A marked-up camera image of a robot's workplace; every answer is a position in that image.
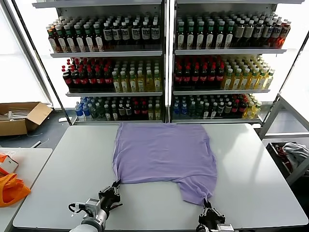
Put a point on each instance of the small dark bottle grey label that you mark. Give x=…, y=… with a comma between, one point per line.
x=128, y=111
x=228, y=108
x=121, y=111
x=220, y=108

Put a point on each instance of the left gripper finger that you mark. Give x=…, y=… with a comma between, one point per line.
x=117, y=191
x=106, y=191

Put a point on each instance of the red crumpled garment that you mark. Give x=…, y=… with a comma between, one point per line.
x=287, y=162

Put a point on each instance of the blue label water bottle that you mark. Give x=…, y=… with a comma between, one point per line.
x=87, y=111
x=184, y=110
x=79, y=112
x=176, y=110

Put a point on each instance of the red drink bottle white label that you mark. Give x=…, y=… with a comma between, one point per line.
x=285, y=31
x=276, y=32

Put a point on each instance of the dark storage bin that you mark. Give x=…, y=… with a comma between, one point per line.
x=272, y=148

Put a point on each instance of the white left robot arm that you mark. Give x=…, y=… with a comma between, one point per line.
x=94, y=221

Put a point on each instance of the small dark bottle white label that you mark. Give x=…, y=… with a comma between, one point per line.
x=107, y=113
x=213, y=111
x=114, y=113
x=206, y=111

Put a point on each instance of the white side table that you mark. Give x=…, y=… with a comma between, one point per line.
x=33, y=164

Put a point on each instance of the dark drink bottle white label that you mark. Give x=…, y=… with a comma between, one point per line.
x=267, y=32
x=155, y=33
x=108, y=35
x=145, y=33
x=136, y=33
x=257, y=32
x=125, y=34
x=117, y=34

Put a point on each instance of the purple t-shirt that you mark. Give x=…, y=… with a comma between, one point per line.
x=164, y=157

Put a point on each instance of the dark drink bottle beige label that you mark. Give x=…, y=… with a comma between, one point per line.
x=248, y=32
x=239, y=32

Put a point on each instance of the grey crumpled garment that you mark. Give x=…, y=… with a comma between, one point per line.
x=297, y=152

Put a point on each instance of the yellow juice bottle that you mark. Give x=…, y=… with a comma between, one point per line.
x=133, y=84
x=157, y=111
x=124, y=84
x=244, y=82
x=261, y=82
x=227, y=82
x=157, y=83
x=248, y=111
x=236, y=82
x=269, y=81
x=253, y=82
x=141, y=84
x=116, y=84
x=150, y=112
x=149, y=83
x=256, y=110

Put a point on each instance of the open cardboard box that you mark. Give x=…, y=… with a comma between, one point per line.
x=14, y=128

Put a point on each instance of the dark tea bottle green neck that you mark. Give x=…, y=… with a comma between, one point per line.
x=180, y=38
x=89, y=41
x=190, y=38
x=80, y=42
x=228, y=38
x=70, y=42
x=209, y=38
x=219, y=38
x=200, y=38
x=99, y=41
x=61, y=42

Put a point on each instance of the grey metal shelving rack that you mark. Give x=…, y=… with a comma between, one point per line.
x=229, y=51
x=108, y=53

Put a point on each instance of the red cap cola bottle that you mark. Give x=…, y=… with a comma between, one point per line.
x=242, y=107
x=100, y=79
x=235, y=108
x=219, y=76
x=136, y=111
x=67, y=79
x=144, y=111
x=84, y=80
x=108, y=79
x=92, y=80
x=211, y=76
x=76, y=80
x=178, y=77
x=195, y=76
x=187, y=77
x=203, y=76

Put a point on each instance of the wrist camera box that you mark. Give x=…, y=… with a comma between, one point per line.
x=225, y=228
x=93, y=205

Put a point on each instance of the wide grey frame post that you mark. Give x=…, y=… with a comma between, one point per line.
x=28, y=60

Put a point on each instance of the grey metal frame cart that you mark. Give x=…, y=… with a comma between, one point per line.
x=271, y=118

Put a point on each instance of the orange fabric bag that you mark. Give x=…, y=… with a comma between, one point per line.
x=12, y=191

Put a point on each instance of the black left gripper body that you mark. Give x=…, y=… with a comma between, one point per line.
x=109, y=199

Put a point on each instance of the orange and white carton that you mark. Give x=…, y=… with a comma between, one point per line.
x=9, y=164

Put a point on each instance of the small white floor object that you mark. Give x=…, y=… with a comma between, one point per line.
x=62, y=119

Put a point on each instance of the white strips bundle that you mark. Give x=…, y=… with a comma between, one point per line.
x=17, y=113

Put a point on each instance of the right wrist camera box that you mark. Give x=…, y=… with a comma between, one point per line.
x=225, y=228

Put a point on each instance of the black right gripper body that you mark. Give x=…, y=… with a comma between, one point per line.
x=211, y=220

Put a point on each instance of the green tinted drink bottle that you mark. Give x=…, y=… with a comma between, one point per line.
x=192, y=110
x=94, y=111
x=199, y=110

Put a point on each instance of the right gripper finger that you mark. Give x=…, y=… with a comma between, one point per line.
x=213, y=210
x=204, y=209

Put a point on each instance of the thin dark metal pole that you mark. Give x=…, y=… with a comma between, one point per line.
x=289, y=71
x=40, y=60

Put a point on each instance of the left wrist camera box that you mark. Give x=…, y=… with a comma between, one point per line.
x=93, y=205

